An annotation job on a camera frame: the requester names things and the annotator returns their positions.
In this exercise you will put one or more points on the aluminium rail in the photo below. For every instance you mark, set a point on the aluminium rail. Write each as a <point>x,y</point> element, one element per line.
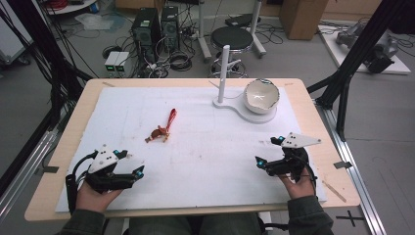
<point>26,169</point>
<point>355,176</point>

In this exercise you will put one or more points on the small black computer tower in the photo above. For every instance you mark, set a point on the small black computer tower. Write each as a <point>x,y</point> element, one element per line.
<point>170,27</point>

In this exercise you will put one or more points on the black tape cross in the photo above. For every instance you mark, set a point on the black tape cross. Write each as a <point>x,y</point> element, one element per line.
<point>350,218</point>

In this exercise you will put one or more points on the black tape strip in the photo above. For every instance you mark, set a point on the black tape strip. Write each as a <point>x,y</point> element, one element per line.
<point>342,164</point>
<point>49,169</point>

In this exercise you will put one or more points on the person's right hand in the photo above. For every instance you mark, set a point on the person's right hand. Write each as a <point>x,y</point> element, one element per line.
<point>301,189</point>

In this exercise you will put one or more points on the black flat device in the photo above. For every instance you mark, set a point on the black flat device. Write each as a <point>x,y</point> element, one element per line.
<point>241,20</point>

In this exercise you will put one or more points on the black round stool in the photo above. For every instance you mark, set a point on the black round stool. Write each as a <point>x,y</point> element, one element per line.
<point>232,37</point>

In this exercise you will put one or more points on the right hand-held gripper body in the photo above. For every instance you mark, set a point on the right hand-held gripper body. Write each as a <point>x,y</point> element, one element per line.
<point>295,163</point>

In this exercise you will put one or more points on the person's leg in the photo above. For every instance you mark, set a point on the person's leg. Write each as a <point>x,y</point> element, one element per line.
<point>230,225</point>
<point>160,226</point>

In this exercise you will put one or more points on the white ceramic bowl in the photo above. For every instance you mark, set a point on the white ceramic bowl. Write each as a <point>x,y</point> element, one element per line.
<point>261,96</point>

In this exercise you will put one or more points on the clear plastic sheet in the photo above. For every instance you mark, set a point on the clear plastic sheet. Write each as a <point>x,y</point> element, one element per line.
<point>94,21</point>

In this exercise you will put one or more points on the brown cardboard box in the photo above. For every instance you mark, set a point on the brown cardboard box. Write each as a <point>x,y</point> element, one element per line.
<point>303,19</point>

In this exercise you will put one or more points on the person's left leg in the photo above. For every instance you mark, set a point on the person's left leg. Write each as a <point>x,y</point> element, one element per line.
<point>160,226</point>

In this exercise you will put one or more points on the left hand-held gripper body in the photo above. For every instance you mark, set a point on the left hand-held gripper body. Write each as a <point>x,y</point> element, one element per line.
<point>102,160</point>

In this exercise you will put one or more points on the white floor platform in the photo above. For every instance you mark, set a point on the white floor platform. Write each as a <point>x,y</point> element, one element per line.
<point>339,52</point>

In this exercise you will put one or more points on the white metal stand leg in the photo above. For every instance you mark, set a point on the white metal stand leg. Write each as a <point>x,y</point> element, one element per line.
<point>204,39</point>
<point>257,42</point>

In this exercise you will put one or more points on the person's left hand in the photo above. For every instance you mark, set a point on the person's left hand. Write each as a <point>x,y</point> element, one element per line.
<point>93,200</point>

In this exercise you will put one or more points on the thin wooden stick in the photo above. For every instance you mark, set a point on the thin wooden stick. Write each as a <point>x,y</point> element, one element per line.
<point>334,191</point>

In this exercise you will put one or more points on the large black computer tower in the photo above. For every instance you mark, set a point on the large black computer tower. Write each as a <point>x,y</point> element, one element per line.
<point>145,31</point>

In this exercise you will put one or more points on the white power supply box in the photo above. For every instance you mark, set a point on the white power supply box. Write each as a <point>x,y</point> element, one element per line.
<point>111,62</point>
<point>123,62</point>

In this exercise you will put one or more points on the round white table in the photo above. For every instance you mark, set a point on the round white table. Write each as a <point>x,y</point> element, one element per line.
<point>71,7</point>

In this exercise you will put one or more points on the white foam board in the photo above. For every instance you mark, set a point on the white foam board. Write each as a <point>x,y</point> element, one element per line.
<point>202,163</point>

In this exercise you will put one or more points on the white stand with post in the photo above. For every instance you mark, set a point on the white stand with post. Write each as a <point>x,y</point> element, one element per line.
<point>241,112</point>

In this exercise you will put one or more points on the person's right leg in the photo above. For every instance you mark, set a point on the person's right leg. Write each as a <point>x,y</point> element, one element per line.
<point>230,225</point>

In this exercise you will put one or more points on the grey and black robot equipment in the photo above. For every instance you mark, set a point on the grey and black robot equipment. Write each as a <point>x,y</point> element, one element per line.
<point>378,54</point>

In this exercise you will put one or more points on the black metal frame strut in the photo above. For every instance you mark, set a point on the black metal frame strut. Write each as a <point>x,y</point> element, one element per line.
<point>359,49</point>

